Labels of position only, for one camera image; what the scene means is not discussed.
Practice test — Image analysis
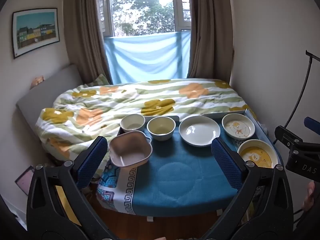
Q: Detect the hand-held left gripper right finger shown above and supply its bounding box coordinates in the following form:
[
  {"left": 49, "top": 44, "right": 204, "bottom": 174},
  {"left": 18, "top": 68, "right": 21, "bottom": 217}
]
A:
[{"left": 211, "top": 137, "right": 294, "bottom": 233}]

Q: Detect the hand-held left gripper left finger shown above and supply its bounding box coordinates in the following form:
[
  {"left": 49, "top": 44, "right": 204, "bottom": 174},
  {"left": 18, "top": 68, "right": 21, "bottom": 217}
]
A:
[{"left": 26, "top": 135, "right": 108, "bottom": 233}]

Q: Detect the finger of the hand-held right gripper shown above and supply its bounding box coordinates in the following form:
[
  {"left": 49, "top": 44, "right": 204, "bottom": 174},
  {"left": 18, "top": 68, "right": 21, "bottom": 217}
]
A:
[
  {"left": 303, "top": 117, "right": 320, "bottom": 132},
  {"left": 274, "top": 126, "right": 310, "bottom": 153}
]

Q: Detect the yellow duck print plate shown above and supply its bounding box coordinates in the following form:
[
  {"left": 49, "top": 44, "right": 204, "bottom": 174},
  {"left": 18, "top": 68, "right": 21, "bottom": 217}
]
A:
[{"left": 237, "top": 139, "right": 279, "bottom": 169}]

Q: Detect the white duck print plate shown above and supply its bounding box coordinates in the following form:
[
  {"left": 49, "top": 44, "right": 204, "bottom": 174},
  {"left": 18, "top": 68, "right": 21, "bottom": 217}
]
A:
[{"left": 222, "top": 113, "right": 256, "bottom": 140}]

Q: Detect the pink square bowl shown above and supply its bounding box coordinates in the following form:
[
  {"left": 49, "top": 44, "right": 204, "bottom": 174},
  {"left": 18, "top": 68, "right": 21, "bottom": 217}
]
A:
[{"left": 109, "top": 131, "right": 153, "bottom": 167}]

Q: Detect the plain white plate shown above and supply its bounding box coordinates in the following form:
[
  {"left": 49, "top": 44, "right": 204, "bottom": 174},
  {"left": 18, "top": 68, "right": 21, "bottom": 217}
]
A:
[{"left": 179, "top": 116, "right": 221, "bottom": 147}]

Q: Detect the person's right forearm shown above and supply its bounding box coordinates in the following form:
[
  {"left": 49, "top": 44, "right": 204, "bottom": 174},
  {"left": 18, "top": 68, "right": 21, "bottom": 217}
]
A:
[{"left": 295, "top": 209, "right": 320, "bottom": 240}]

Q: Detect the person's right hand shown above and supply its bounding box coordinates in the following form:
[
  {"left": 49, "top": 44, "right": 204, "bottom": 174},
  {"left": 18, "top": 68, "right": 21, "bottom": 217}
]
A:
[{"left": 301, "top": 180, "right": 317, "bottom": 212}]

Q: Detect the pale blue underlay sheet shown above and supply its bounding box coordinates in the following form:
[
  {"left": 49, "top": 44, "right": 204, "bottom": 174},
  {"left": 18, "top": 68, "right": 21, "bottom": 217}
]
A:
[{"left": 244, "top": 108, "right": 276, "bottom": 146}]

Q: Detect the teal patterned tablecloth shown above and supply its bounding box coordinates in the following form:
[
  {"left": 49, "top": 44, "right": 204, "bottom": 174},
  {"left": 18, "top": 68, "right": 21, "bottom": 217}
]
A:
[{"left": 96, "top": 120, "right": 283, "bottom": 215}]

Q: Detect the white round bowl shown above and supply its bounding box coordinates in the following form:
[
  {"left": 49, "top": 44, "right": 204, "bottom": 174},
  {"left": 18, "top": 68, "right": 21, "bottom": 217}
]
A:
[{"left": 120, "top": 114, "right": 146, "bottom": 133}]

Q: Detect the floral duvet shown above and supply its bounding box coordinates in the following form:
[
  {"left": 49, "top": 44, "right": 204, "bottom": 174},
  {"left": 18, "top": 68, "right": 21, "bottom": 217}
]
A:
[{"left": 35, "top": 79, "right": 250, "bottom": 167}]

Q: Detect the pink framed board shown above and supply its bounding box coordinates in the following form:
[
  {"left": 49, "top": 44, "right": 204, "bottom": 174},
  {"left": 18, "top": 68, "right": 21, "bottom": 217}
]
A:
[{"left": 14, "top": 165, "right": 35, "bottom": 196}]

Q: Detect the cream round bowl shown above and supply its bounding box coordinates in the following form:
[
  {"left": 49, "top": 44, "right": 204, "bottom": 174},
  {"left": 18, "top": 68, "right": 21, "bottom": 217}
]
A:
[{"left": 146, "top": 116, "right": 176, "bottom": 141}]

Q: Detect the green striped pillow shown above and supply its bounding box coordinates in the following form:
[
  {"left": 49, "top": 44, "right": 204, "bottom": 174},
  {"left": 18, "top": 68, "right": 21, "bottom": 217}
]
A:
[{"left": 91, "top": 74, "right": 110, "bottom": 86}]

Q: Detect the grey headboard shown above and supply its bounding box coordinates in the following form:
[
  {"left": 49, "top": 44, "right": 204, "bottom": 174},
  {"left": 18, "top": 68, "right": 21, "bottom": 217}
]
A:
[{"left": 16, "top": 64, "right": 84, "bottom": 137}]

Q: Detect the orange plush toy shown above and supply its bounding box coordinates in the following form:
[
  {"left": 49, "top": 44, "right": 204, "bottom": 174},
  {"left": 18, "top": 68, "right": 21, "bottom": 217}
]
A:
[{"left": 30, "top": 75, "right": 45, "bottom": 89}]

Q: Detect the blue window cloth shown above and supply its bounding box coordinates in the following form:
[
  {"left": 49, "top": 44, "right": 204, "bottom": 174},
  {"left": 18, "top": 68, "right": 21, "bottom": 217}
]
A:
[{"left": 103, "top": 31, "right": 192, "bottom": 85}]

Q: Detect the window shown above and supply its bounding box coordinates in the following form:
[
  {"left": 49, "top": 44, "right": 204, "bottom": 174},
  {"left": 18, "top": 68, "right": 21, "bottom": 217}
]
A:
[{"left": 96, "top": 0, "right": 192, "bottom": 37}]

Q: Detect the black cable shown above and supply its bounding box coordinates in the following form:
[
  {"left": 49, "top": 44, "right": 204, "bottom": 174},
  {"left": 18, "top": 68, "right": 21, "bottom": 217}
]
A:
[{"left": 281, "top": 50, "right": 320, "bottom": 132}]

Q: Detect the framed wall picture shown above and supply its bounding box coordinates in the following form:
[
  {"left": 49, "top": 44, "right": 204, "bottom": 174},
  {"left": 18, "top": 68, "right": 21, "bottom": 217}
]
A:
[{"left": 12, "top": 8, "right": 60, "bottom": 59}]

